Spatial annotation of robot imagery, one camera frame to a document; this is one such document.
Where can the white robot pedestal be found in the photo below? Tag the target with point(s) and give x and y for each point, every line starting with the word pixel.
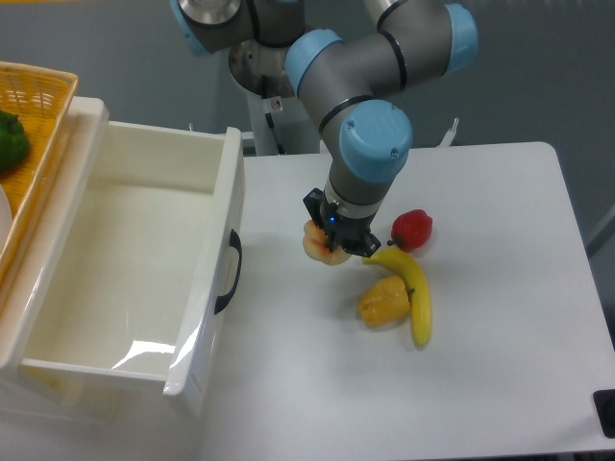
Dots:
pixel 280 124

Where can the white table bracket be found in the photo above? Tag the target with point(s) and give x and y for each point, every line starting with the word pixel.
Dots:
pixel 449 136

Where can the yellow wicker basket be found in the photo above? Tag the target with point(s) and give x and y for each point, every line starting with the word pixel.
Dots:
pixel 34 103

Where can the yellow banana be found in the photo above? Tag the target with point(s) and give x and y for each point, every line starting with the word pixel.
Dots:
pixel 410 272

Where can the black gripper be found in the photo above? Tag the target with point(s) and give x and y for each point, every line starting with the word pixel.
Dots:
pixel 346 226

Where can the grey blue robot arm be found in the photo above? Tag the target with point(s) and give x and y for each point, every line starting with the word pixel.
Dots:
pixel 342 88

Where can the black drawer handle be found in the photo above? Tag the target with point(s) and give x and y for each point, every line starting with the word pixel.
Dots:
pixel 234 258

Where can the green bell pepper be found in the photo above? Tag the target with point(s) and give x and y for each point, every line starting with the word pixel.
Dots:
pixel 15 145

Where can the red bell pepper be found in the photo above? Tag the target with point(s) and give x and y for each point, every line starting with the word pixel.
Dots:
pixel 411 230

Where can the black device at table edge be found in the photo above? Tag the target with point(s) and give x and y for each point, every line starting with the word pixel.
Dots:
pixel 604 401

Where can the white drawer cabinet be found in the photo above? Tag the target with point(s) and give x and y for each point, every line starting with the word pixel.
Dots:
pixel 25 390

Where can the white upper drawer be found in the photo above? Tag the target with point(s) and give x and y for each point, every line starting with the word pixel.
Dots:
pixel 131 301

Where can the yellow bell pepper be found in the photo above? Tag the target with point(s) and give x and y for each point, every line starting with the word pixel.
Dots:
pixel 385 302

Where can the white plate in basket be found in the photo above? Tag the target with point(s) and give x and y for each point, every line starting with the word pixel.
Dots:
pixel 5 218

